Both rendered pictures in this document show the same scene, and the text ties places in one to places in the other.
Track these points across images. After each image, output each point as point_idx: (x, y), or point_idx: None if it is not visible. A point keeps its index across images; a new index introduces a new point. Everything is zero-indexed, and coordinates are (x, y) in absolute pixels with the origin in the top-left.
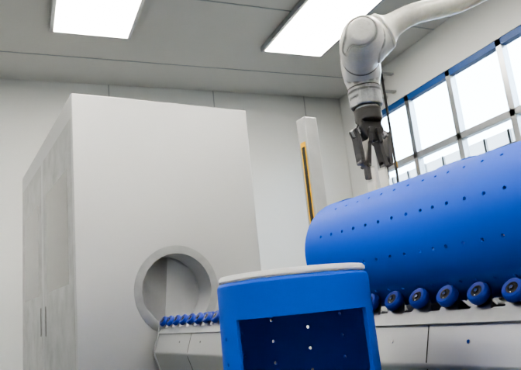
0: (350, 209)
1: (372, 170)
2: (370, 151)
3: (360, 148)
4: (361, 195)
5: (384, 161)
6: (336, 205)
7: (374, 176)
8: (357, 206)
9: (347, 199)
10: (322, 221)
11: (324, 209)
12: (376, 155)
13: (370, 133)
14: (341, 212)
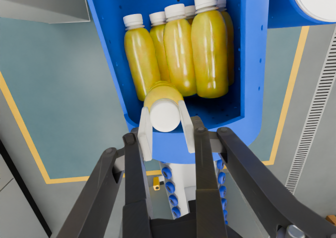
0: (265, 34)
1: (191, 121)
2: (197, 159)
3: (251, 157)
4: (251, 36)
5: (138, 147)
6: (254, 97)
7: (187, 113)
8: (266, 13)
9: (246, 86)
10: (262, 100)
11: (252, 129)
12: (149, 191)
13: (211, 237)
14: (264, 59)
